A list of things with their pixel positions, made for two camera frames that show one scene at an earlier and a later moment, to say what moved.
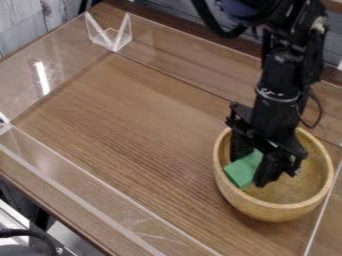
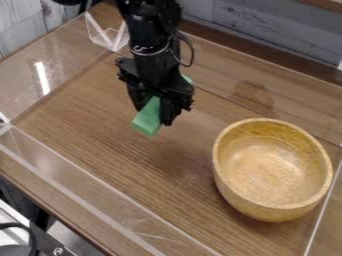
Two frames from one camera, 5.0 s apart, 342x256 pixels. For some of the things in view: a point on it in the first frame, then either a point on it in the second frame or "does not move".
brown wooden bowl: (291, 197) does not move
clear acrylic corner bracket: (109, 38) does not move
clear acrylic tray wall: (108, 216) does not move
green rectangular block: (242, 170) to (148, 117)
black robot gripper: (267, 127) to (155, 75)
